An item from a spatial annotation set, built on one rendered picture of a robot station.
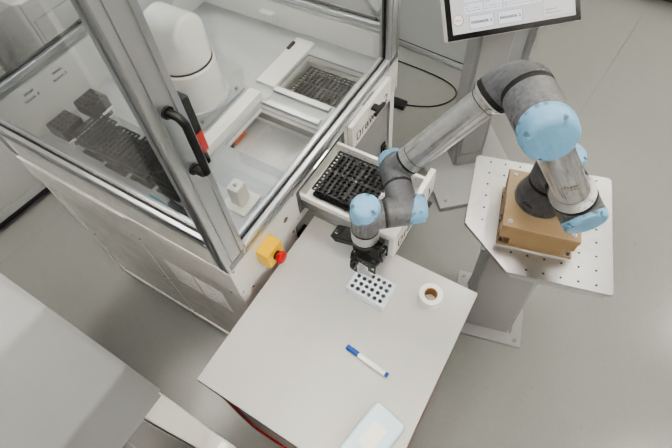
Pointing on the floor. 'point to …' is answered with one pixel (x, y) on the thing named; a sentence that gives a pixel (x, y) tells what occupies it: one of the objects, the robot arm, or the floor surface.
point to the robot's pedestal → (496, 285)
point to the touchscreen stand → (457, 173)
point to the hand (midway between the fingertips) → (360, 267)
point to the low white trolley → (335, 346)
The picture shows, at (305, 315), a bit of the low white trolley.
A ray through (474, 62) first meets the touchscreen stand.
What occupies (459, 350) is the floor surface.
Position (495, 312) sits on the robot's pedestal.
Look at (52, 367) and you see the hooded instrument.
